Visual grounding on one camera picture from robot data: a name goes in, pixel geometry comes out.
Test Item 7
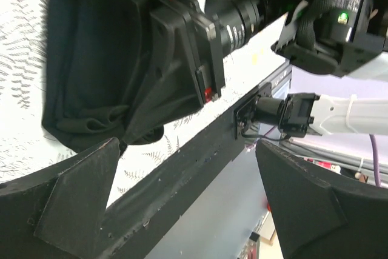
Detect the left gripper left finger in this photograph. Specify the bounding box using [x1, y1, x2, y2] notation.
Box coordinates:
[1, 138, 120, 258]

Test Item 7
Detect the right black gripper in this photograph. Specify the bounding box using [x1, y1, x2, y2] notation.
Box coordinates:
[124, 0, 225, 144]

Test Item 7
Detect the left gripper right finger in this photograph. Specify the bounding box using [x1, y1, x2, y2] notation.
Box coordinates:
[256, 141, 387, 258]

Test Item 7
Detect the black underwear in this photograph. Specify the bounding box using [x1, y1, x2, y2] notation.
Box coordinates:
[41, 0, 164, 152]

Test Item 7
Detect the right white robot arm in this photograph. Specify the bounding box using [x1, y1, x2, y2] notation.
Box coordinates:
[123, 0, 387, 144]

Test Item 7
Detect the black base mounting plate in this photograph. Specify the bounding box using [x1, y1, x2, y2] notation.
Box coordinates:
[94, 82, 272, 258]

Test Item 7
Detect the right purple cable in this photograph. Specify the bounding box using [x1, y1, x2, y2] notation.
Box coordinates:
[368, 0, 388, 187]

